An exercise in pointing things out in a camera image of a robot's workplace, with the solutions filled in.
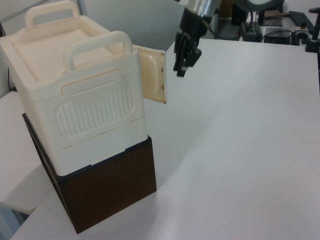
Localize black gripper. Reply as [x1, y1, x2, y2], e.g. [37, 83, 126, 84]
[172, 7, 214, 78]

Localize amber-edged cream cabinet door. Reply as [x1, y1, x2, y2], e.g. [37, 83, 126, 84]
[136, 44, 168, 105]

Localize cream plastic storage cabinet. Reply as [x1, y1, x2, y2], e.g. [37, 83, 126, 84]
[0, 0, 147, 176]

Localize black upright box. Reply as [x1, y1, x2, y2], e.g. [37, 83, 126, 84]
[231, 0, 248, 26]

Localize small black device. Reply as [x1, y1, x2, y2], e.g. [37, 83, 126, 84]
[241, 20, 263, 42]

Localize black electronics box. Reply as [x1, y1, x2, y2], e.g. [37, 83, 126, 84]
[263, 26, 294, 45]

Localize black keyboard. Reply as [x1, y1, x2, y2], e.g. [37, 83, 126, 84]
[288, 9, 319, 26]

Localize dark brown wooden box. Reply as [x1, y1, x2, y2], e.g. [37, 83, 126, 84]
[21, 112, 158, 235]

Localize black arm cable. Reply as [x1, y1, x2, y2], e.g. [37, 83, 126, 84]
[206, 21, 242, 41]

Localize black ring magnifier lamp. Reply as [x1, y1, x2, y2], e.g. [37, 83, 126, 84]
[245, 0, 276, 26]

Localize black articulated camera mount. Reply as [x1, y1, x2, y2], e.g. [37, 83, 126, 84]
[291, 22, 320, 54]

